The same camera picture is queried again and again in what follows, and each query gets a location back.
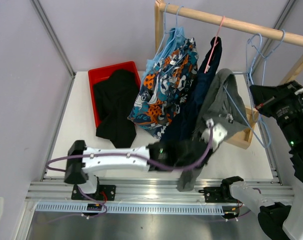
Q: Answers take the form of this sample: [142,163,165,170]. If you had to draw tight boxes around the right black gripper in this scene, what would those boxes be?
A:
[251,80,303,152]

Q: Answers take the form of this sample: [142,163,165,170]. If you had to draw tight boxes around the light blue wire hanger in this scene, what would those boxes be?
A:
[247,29,286,86]

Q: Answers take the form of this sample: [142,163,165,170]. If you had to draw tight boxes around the grey shorts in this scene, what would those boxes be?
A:
[177,68,248,192]

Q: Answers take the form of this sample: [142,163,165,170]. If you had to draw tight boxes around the blue hanger of grey shorts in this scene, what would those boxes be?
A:
[222,32,272,149]

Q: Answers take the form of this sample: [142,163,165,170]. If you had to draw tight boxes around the pink hanger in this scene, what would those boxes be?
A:
[204,16,225,74]

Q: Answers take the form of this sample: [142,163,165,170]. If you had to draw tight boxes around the navy blue shorts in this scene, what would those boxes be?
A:
[160,37,223,143]

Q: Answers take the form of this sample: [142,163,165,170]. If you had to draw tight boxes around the colourful patterned shorts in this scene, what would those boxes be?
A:
[127,37,199,140]

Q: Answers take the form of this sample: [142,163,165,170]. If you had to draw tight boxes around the blue hanger of patterned shorts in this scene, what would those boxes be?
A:
[166,5,185,73]

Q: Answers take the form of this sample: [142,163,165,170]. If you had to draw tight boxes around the black shorts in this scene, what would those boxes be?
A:
[93,69,139,149]

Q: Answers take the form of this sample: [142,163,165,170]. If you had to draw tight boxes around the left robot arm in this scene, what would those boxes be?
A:
[64,140,214,200]

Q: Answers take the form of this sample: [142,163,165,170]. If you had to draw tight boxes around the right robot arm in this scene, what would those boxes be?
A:
[201,80,303,240]

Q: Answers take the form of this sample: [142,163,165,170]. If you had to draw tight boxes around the light blue shorts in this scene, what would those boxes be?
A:
[141,27,186,81]

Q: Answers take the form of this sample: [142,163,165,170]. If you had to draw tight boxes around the wooden clothes rack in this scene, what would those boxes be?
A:
[154,0,303,150]

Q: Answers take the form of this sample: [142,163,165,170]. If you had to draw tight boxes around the red plastic bin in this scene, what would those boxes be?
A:
[88,61,141,127]

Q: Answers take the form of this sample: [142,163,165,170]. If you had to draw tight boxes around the aluminium mounting rail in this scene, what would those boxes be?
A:
[25,177,294,204]

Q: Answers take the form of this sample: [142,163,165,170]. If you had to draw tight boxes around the right aluminium corner post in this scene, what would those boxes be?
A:
[247,0,299,74]

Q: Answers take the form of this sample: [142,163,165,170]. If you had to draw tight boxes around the aluminium corner post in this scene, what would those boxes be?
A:
[29,0,76,78]
[247,0,299,74]

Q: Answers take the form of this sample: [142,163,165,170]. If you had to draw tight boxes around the perforated cable duct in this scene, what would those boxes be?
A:
[35,202,224,216]

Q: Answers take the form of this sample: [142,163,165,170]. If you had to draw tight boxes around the left aluminium corner post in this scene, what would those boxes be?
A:
[29,0,76,78]

